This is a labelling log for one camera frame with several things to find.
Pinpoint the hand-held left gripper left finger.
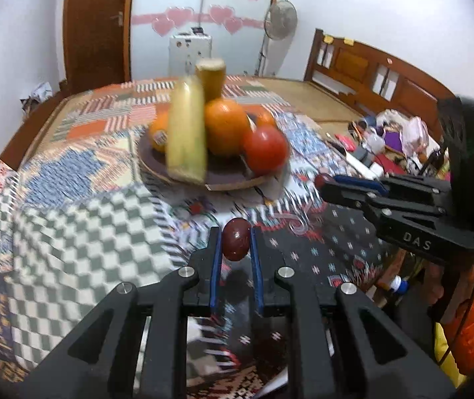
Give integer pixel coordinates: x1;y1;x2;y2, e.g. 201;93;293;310
19;226;223;399

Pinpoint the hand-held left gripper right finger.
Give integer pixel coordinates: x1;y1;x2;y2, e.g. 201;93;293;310
250;226;458;399

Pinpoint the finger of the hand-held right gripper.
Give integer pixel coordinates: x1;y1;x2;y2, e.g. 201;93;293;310
318;181;474;265
332;174;452;217

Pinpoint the round dark wooden plate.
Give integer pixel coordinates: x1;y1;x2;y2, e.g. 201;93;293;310
137;131;292;192

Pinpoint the orange with label sticker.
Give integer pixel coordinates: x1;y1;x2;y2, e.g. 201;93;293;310
149;110;172;153

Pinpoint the pile of assorted clutter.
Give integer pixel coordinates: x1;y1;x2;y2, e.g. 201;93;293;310
324;108;454;179

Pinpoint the red tomato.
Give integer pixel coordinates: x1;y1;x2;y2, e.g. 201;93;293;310
243;125;290;174

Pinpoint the tan woven bed mat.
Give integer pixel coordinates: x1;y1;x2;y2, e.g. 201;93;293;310
254;77;366;125

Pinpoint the small plain orange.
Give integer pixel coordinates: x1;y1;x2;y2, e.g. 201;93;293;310
243;108;277;129

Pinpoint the wooden bed headboard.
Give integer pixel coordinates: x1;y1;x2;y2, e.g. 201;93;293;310
303;28;458;134

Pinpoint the large plain orange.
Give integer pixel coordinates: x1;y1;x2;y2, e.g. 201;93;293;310
204;97;252;158

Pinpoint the colourful patterned blanket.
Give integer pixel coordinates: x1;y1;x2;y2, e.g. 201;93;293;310
0;112;400;399

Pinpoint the white standing fan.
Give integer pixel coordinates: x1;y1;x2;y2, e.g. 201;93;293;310
256;0;298;76

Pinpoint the striped patchwork blanket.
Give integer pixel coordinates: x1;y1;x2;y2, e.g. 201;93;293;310
52;75;292;142

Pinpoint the white appliance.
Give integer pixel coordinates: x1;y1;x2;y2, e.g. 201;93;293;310
168;28;213;76

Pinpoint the crumpled cloth pile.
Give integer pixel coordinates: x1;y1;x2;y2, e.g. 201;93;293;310
20;82;54;111

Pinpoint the brown wooden door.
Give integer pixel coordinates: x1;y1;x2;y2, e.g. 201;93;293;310
62;0;136;96

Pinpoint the wooden bed side rail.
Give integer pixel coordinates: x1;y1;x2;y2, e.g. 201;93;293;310
0;87;71;171

